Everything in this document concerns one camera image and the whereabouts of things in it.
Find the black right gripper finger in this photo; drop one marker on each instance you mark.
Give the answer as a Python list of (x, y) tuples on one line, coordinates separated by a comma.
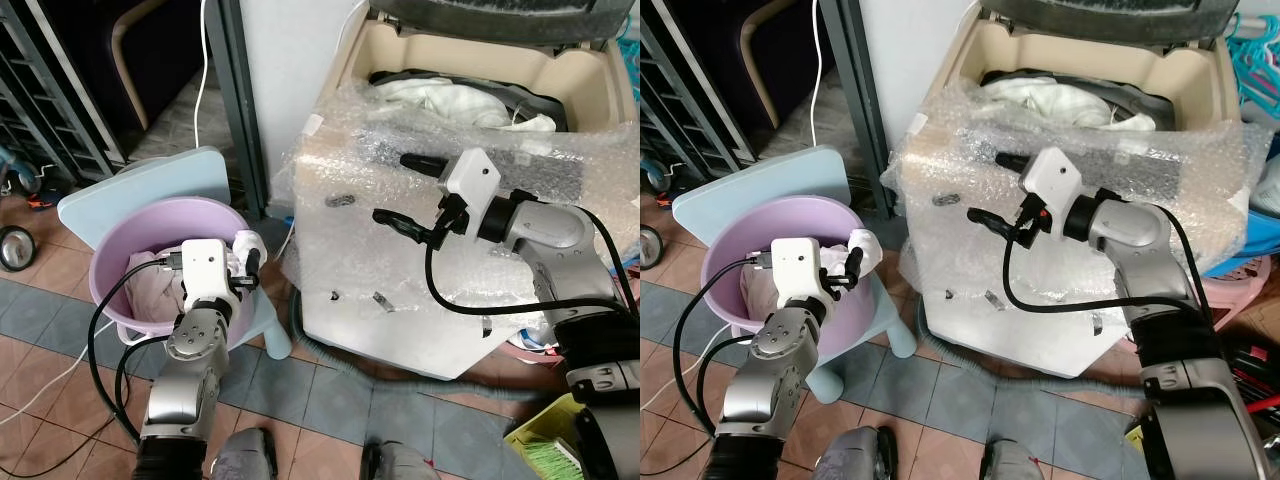
[(425, 165), (998, 224), (405, 226), (1012, 163)]

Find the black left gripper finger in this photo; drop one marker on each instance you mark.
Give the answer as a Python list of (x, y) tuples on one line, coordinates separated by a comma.
[(855, 266), (254, 265)]

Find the white cloth garment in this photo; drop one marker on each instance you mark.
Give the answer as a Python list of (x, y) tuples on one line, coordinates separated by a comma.
[(246, 241), (868, 242)]

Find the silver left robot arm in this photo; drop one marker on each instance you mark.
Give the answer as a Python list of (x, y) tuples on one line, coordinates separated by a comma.
[(185, 390), (770, 390)]

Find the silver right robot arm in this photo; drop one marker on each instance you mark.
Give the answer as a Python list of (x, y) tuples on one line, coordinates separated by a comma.
[(1130, 230), (545, 230)]

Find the pale pink clothes pile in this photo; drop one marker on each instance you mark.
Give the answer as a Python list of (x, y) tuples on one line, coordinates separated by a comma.
[(155, 290), (760, 290)]

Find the beige top-load washing machine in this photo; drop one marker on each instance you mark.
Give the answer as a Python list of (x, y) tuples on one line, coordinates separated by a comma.
[(560, 80), (1190, 85)]

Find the teal plastic clothes hangers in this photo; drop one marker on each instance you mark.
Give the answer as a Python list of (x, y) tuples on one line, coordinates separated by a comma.
[(1258, 70), (630, 50)]

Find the clear bubble wrap sheet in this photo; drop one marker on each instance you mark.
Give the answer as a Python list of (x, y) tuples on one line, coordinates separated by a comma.
[(950, 270), (350, 260)]

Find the white laundry in washer drum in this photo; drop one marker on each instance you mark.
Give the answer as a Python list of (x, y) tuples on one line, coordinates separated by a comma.
[(440, 100), (1050, 100)]

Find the purple plastic basin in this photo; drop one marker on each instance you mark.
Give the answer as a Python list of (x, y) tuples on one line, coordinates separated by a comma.
[(130, 240), (740, 235)]

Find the light blue plastic stool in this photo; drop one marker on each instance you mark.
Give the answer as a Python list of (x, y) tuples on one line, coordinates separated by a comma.
[(740, 185), (130, 180)]

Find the dark grey washer lid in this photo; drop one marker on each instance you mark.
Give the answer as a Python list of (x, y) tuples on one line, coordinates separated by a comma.
[(1090, 15), (480, 15)]

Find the grey black rubber wheel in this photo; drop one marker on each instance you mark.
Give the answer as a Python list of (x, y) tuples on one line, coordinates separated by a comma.
[(14, 248), (650, 248)]

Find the blue toy vehicle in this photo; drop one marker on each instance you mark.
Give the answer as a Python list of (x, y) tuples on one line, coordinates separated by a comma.
[(655, 180), (20, 180)]

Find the pink plastic basket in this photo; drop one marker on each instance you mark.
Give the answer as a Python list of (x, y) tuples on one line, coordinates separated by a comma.
[(1250, 295)]

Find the grey right robot leg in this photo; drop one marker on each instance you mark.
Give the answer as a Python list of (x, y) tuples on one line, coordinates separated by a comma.
[(1012, 465), (400, 465)]

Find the green yellow brush dustpan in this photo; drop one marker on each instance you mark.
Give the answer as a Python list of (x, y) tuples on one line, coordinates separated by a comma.
[(545, 445), (1137, 436)]

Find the dark metal shelf rack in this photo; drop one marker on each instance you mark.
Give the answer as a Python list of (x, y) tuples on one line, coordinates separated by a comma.
[(40, 90), (680, 80)]

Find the red and black tools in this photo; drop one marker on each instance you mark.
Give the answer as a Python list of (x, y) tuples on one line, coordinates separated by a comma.
[(1255, 375)]

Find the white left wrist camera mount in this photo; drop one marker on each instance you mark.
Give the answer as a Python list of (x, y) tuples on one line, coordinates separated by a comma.
[(795, 270), (205, 270)]

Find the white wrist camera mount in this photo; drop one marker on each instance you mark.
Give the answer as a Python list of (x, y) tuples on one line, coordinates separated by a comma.
[(1055, 180), (795, 270), (472, 180), (205, 270)]

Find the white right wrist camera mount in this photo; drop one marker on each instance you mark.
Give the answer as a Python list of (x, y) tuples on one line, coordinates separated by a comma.
[(472, 180), (1055, 180)]

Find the dark grey door frame post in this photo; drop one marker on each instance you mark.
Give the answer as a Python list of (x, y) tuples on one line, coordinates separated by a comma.
[(860, 100), (232, 100)]

